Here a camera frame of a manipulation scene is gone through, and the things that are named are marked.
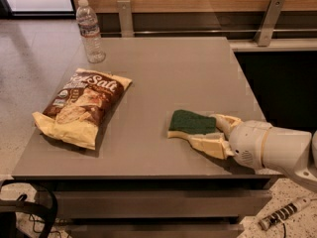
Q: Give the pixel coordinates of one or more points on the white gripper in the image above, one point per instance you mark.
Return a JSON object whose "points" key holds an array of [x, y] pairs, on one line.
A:
{"points": [[247, 143]]}

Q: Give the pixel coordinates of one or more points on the green and yellow sponge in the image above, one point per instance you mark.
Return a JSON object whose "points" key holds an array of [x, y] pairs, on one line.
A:
{"points": [[185, 123]]}

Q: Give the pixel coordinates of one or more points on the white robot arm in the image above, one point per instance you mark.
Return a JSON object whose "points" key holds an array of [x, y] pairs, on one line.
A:
{"points": [[291, 153]]}

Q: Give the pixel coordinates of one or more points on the clear plastic water bottle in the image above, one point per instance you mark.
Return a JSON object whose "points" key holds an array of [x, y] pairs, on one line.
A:
{"points": [[90, 32]]}

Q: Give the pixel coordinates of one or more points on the lower grey drawer front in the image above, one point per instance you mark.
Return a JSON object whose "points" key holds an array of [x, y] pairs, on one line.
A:
{"points": [[156, 231]]}

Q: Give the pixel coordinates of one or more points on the grey drawer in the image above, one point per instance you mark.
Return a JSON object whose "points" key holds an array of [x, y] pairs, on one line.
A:
{"points": [[156, 231], [160, 204]]}

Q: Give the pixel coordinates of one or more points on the white power strip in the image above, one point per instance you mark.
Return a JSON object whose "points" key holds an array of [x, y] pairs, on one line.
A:
{"points": [[284, 213]]}

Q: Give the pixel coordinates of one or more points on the upper grey drawer front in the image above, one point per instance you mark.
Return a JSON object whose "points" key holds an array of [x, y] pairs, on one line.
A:
{"points": [[160, 204]]}

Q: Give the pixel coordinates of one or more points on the brown sea salt chip bag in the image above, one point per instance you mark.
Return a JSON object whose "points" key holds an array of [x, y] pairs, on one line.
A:
{"points": [[78, 109]]}

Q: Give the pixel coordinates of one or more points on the right metal rail bracket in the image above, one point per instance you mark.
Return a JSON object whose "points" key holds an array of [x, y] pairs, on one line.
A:
{"points": [[270, 18]]}

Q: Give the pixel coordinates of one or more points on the metal rail bracket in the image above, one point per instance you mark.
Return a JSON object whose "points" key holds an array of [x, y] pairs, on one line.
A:
{"points": [[270, 18], [126, 18]]}

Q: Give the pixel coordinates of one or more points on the horizontal metal rail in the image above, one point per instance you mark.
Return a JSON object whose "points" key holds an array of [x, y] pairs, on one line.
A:
{"points": [[249, 31]]}

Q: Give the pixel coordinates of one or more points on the left metal rail bracket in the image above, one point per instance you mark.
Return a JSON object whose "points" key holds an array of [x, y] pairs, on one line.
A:
{"points": [[126, 18]]}

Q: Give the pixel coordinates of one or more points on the black chair frame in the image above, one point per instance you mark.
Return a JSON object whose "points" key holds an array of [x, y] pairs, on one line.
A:
{"points": [[47, 214]]}

